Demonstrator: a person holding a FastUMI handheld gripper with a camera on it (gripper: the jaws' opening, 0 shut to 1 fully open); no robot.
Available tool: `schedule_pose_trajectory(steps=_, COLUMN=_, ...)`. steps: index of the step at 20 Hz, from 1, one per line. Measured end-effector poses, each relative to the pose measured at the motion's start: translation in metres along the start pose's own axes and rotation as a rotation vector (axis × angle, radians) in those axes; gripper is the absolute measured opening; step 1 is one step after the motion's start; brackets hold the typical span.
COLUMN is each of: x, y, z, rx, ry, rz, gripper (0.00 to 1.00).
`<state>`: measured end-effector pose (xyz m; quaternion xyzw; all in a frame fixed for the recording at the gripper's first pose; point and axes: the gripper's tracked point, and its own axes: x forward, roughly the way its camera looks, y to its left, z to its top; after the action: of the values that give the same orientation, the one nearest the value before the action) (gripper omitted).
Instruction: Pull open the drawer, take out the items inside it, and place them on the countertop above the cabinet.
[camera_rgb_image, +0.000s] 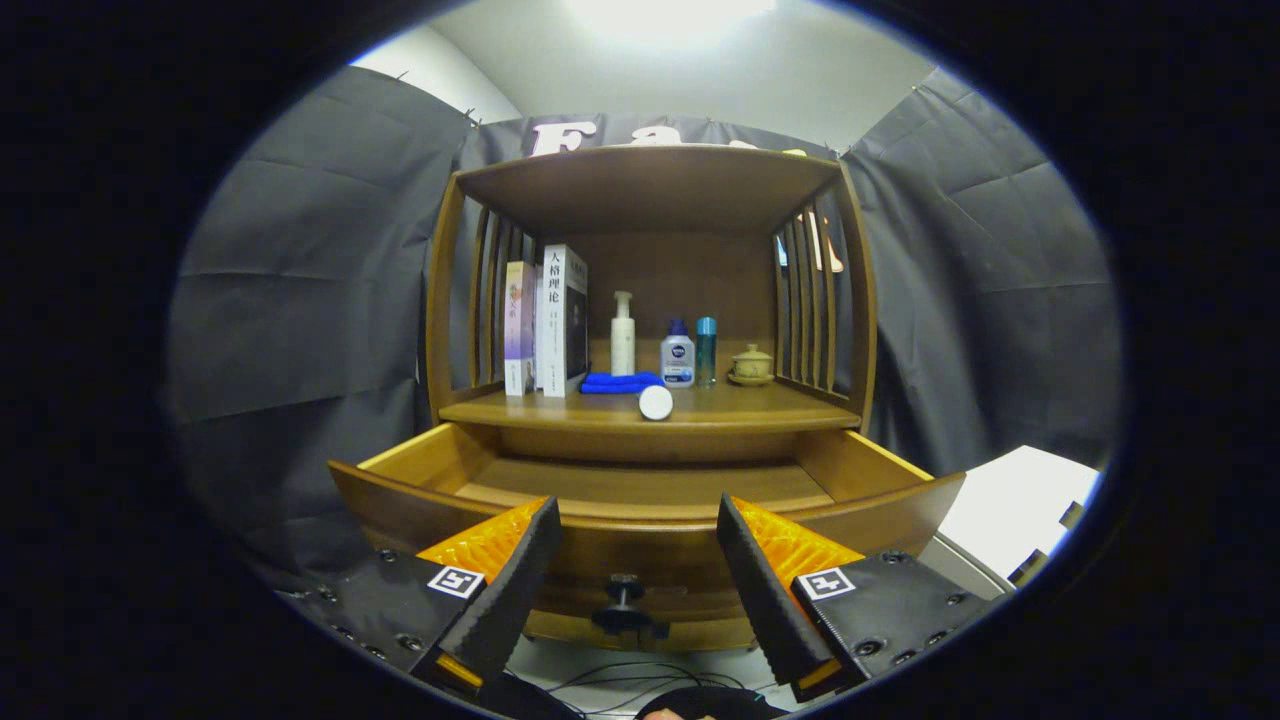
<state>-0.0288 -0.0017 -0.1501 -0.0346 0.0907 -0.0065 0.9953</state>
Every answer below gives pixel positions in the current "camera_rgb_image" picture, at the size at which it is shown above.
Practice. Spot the white thick book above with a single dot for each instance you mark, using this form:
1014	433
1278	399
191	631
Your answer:
552	330

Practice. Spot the white pump bottle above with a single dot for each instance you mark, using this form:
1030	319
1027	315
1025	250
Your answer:
622	350

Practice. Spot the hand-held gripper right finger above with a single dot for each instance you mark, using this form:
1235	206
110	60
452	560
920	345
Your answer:
770	600

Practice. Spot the wooden countertop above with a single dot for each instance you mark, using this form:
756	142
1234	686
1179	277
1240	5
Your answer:
750	405

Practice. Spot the teal slim bottle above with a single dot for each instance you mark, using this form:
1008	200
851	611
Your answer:
706	355

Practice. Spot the white bottle with blue cap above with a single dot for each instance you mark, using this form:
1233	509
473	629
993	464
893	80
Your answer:
677	365

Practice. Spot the beige lidded tea cup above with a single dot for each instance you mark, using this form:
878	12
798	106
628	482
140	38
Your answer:
751	365

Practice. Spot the blue folded towel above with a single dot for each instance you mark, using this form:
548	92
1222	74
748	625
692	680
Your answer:
615	383

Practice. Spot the purple book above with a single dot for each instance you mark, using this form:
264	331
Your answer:
518	330

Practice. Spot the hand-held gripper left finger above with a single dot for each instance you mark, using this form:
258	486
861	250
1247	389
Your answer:
510	600

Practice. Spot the brown wooden cabinet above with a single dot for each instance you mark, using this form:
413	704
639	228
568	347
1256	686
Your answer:
650	190

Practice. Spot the ceiling light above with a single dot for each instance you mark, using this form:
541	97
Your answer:
670	15

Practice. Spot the green white tube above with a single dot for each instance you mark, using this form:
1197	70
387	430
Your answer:
656	403

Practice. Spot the white flat panel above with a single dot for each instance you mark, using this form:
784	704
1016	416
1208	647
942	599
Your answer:
1010	500

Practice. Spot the brown wooden drawer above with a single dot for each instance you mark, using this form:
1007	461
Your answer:
640	480

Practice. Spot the black backdrop cloth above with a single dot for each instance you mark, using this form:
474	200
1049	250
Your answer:
300	300

